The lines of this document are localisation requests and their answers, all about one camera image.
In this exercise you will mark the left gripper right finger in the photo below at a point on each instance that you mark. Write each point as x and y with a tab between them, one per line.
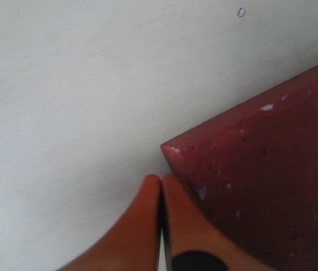
192	242

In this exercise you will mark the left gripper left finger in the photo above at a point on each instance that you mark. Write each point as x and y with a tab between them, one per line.
133	242

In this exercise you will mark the large red brick front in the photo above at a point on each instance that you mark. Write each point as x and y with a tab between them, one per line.
254	172

